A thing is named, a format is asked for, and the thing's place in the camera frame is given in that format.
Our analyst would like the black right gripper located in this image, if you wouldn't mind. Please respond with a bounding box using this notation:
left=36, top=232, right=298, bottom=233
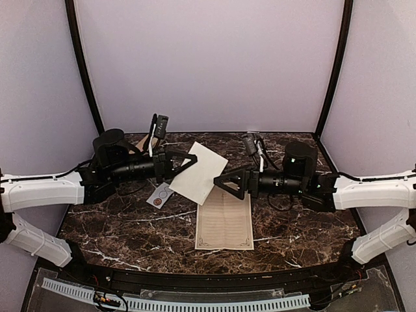
left=214, top=163, right=306, bottom=201

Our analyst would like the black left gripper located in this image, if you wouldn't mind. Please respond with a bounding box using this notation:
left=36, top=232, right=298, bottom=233
left=109, top=148, right=198, bottom=184

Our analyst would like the cream letter sheet ornate border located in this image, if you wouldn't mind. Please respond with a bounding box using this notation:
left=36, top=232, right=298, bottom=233
left=169, top=142, right=228, bottom=205

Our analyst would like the brown kraft envelope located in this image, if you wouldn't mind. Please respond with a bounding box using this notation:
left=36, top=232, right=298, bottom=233
left=136, top=135, right=158, bottom=151

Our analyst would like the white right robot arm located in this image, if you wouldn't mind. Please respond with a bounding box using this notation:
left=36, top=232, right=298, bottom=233
left=213, top=141, right=415, bottom=282

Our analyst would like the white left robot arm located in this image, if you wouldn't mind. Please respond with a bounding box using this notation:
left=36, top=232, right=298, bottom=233
left=1, top=129, right=198, bottom=283

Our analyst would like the white sticker sheet wax seal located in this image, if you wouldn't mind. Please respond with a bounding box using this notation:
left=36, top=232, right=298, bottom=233
left=146, top=183, right=174, bottom=209

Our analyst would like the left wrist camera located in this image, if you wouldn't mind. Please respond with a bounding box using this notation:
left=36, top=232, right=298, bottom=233
left=149, top=114, right=169, bottom=139

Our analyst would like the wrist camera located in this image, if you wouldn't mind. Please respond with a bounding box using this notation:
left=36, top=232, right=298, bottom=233
left=242, top=133, right=264, bottom=172
left=149, top=114, right=169, bottom=139

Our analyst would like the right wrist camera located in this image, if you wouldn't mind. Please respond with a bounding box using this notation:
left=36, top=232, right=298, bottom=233
left=242, top=133, right=264, bottom=172

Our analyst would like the black front rail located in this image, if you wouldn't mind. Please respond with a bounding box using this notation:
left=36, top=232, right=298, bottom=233
left=75, top=263, right=367, bottom=293

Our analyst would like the white slotted cable duct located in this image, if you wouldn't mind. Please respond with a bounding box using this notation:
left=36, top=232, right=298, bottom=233
left=42, top=278, right=311, bottom=311

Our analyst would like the black frame post left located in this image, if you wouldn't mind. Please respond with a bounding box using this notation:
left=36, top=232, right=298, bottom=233
left=64, top=0, right=105, bottom=135

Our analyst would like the black frame post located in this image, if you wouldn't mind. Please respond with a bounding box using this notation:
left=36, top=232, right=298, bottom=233
left=64, top=0, right=105, bottom=135
left=314, top=0, right=354, bottom=141

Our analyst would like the black frame post right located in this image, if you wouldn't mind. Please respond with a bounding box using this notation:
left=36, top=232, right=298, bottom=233
left=314, top=0, right=354, bottom=141

